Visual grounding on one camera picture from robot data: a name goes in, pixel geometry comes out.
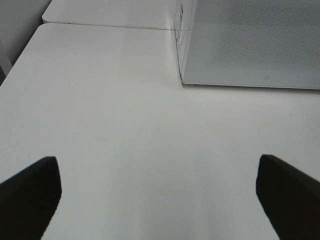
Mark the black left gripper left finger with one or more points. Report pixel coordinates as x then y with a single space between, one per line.
29 199

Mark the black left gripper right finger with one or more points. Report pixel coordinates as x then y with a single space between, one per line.
290 199

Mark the white microwave door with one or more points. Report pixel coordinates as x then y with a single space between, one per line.
255 43

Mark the white microwave oven body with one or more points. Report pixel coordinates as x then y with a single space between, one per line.
185 11

